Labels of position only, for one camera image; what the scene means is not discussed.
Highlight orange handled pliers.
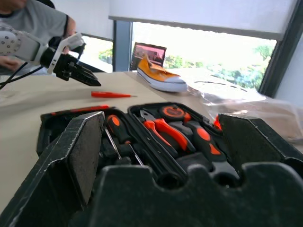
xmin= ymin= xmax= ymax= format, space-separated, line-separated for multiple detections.
xmin=139 ymin=109 xmax=197 ymax=156

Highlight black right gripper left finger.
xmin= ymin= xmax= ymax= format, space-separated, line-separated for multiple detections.
xmin=0 ymin=111 xmax=106 ymax=227

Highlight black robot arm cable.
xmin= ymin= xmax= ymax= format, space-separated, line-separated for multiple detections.
xmin=0 ymin=61 xmax=45 ymax=90

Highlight thin metal screwdriver shaft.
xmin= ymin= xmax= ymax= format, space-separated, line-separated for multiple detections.
xmin=103 ymin=127 xmax=123 ymax=160

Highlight dark window frame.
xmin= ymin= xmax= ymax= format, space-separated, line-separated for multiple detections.
xmin=258 ymin=0 xmax=303 ymax=99

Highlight laptop with pink screen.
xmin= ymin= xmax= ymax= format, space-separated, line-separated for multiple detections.
xmin=129 ymin=42 xmax=167 ymax=72

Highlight black plastic tool case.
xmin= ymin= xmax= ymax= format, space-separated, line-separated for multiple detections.
xmin=36 ymin=101 xmax=240 ymax=190

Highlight black orange handled screwdriver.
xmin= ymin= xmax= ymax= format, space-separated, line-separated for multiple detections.
xmin=105 ymin=114 xmax=145 ymax=167

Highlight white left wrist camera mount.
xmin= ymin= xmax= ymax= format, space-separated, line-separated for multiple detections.
xmin=46 ymin=32 xmax=86 ymax=75

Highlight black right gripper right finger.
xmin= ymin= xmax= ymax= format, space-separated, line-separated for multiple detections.
xmin=217 ymin=113 xmax=303 ymax=180

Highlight black orange tape measure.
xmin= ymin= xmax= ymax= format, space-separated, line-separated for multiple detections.
xmin=158 ymin=105 xmax=192 ymax=124

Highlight black orange tool handle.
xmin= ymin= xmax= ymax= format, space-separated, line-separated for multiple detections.
xmin=184 ymin=120 xmax=228 ymax=163

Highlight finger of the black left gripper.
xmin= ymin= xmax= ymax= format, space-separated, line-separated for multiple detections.
xmin=70 ymin=70 xmax=102 ymax=87
xmin=75 ymin=62 xmax=99 ymax=80

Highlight person in grey shirt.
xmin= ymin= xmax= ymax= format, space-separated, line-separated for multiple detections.
xmin=0 ymin=0 xmax=77 ymax=76

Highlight clear plastic bag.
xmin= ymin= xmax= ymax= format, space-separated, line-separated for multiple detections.
xmin=188 ymin=79 xmax=303 ymax=145

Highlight yellow canvas sneaker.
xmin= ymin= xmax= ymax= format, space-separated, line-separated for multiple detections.
xmin=136 ymin=56 xmax=189 ymax=93

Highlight slim orange screwdriver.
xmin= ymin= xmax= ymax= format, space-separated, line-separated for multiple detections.
xmin=90 ymin=91 xmax=138 ymax=98

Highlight white roller window blind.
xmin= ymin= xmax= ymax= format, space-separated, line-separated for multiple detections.
xmin=108 ymin=0 xmax=298 ymax=41

